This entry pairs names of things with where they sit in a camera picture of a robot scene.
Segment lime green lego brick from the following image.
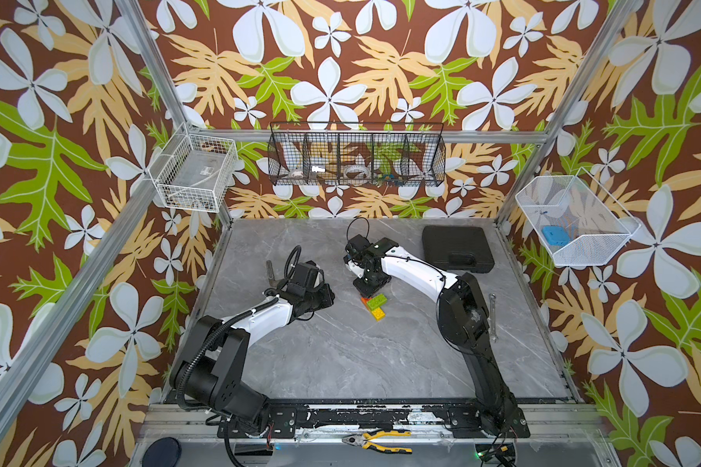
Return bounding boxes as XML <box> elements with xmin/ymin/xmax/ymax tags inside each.
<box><xmin>365</xmin><ymin>294</ymin><xmax>387</xmax><ymax>311</ymax></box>

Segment black mounting rail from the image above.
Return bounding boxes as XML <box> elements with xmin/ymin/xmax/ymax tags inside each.
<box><xmin>218</xmin><ymin>398</ymin><xmax>532</xmax><ymax>440</ymax></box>

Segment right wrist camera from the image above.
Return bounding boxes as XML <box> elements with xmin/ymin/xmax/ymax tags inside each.
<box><xmin>344</xmin><ymin>235</ymin><xmax>371</xmax><ymax>278</ymax></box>

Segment white wire basket left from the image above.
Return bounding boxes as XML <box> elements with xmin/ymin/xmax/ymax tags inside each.
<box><xmin>150</xmin><ymin>125</ymin><xmax>240</xmax><ymax>213</ymax></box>

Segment yellow lego brick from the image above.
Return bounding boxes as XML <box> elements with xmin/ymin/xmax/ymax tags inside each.
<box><xmin>371</xmin><ymin>307</ymin><xmax>386</xmax><ymax>321</ymax></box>

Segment yellow handled pliers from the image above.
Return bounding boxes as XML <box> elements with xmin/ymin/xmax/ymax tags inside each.
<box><xmin>342</xmin><ymin>429</ymin><xmax>414</xmax><ymax>455</ymax></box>

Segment white wire basket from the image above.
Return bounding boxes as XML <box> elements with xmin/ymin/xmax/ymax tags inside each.
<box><xmin>516</xmin><ymin>169</ymin><xmax>641</xmax><ymax>268</ymax></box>
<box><xmin>150</xmin><ymin>125</ymin><xmax>240</xmax><ymax>213</ymax></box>

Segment black round disc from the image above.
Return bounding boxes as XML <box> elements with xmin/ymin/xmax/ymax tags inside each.
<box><xmin>141</xmin><ymin>437</ymin><xmax>182</xmax><ymax>467</ymax></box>

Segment blue object in basket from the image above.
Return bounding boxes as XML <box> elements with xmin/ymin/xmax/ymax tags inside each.
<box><xmin>541</xmin><ymin>226</ymin><xmax>572</xmax><ymax>248</ymax></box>

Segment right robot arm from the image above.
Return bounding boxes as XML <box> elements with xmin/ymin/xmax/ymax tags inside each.
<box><xmin>344</xmin><ymin>235</ymin><xmax>531</xmax><ymax>438</ymax></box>

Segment black plastic tool case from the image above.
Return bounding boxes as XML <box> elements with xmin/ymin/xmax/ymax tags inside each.
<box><xmin>422</xmin><ymin>225</ymin><xmax>495</xmax><ymax>274</ymax></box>

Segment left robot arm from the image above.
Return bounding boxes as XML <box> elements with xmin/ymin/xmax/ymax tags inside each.
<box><xmin>171</xmin><ymin>261</ymin><xmax>335</xmax><ymax>431</ymax></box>

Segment black wire basket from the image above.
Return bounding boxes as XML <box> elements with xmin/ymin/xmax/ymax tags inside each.
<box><xmin>267</xmin><ymin>122</ymin><xmax>446</xmax><ymax>187</ymax></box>

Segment white wire basket right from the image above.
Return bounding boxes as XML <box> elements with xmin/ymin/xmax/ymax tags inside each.
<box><xmin>516</xmin><ymin>169</ymin><xmax>641</xmax><ymax>268</ymax></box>

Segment grey metal tool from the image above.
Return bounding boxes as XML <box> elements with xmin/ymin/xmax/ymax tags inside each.
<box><xmin>266</xmin><ymin>260</ymin><xmax>280</xmax><ymax>289</ymax></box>

